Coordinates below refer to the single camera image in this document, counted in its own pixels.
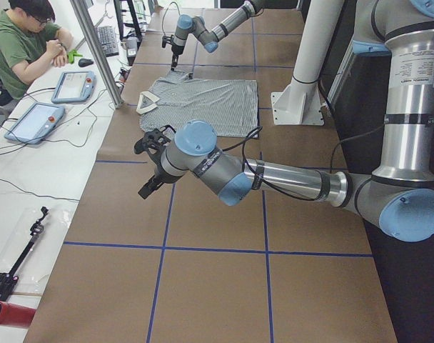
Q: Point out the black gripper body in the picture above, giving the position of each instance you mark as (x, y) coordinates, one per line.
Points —
(156, 174)
(175, 50)

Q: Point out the navy white striped polo shirt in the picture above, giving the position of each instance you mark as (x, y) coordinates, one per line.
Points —
(229, 106)

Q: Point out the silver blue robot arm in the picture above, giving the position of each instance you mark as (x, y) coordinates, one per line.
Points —
(187, 25)
(396, 197)

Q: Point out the black keyboard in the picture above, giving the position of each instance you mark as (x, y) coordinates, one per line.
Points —
(107, 39)

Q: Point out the black computer mouse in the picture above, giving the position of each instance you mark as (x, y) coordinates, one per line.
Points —
(85, 62)

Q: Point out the far blue teach pendant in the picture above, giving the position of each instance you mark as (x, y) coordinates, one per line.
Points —
(74, 87)

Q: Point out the blue teach pendant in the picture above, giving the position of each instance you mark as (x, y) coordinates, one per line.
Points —
(74, 87)
(36, 123)

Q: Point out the green plastic object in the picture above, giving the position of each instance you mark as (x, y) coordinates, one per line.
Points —
(72, 55)

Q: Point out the near blue teach pendant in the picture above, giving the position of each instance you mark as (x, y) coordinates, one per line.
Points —
(36, 123)

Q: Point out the person in green shirt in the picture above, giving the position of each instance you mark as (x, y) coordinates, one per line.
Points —
(30, 44)

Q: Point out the red cylinder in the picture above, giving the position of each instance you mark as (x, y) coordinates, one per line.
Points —
(13, 315)

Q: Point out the aluminium frame post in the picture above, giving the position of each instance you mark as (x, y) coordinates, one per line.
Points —
(99, 56)

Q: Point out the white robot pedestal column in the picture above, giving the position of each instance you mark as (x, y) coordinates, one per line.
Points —
(299, 103)

